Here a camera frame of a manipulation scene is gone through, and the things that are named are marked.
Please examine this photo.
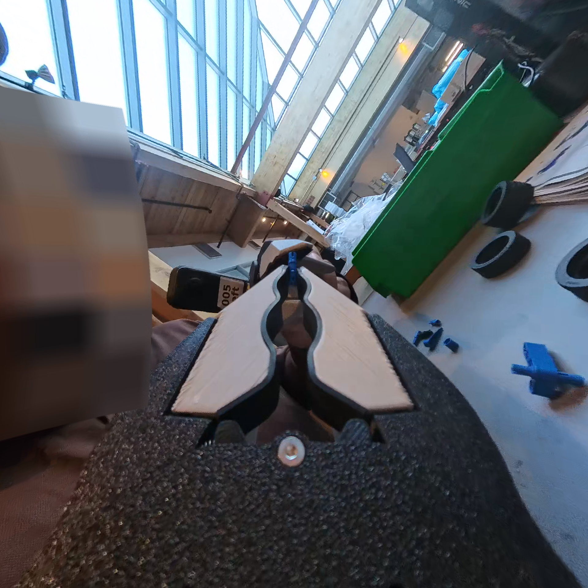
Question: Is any green storage bin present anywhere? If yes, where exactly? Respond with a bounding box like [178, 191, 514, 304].
[351, 60, 566, 299]

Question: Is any large window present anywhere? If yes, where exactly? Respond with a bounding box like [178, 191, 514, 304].
[0, 0, 405, 194]

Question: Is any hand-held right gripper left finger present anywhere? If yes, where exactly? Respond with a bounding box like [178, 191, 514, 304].
[170, 265, 292, 435]

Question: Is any clear plastic bag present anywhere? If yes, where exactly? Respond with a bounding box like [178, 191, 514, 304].
[328, 190, 398, 262]

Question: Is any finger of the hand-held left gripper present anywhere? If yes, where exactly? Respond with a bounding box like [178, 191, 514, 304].
[298, 251, 337, 282]
[256, 240, 314, 277]

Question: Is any wooden bench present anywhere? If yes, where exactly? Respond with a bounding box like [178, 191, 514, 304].
[148, 250, 217, 322]

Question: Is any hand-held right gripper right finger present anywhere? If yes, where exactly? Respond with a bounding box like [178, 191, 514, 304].
[291, 266, 415, 435]

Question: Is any wooden wall ledge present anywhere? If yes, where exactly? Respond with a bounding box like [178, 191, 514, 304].
[129, 131, 331, 251]

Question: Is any wooden beam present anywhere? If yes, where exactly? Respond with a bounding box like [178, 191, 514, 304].
[253, 5, 430, 198]

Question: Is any person's left forearm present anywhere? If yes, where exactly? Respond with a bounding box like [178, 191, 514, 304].
[321, 247, 360, 305]

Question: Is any black toy tyre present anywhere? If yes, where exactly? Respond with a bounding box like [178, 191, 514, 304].
[555, 239, 588, 304]
[471, 230, 532, 279]
[480, 180, 540, 229]

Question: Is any black case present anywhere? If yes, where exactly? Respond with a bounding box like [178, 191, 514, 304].
[528, 30, 588, 118]

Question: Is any open instruction booklet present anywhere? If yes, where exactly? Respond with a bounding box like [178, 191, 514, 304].
[514, 106, 588, 205]

